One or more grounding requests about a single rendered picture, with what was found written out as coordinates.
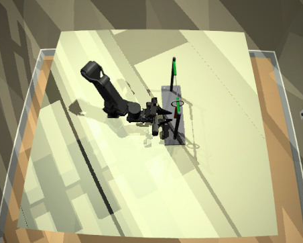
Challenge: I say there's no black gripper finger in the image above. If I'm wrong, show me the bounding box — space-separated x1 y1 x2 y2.
158 118 172 128
158 105 172 115

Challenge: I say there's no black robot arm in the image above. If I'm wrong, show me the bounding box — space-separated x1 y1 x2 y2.
80 60 157 123

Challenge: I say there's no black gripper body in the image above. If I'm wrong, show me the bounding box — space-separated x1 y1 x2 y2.
140 97 159 136

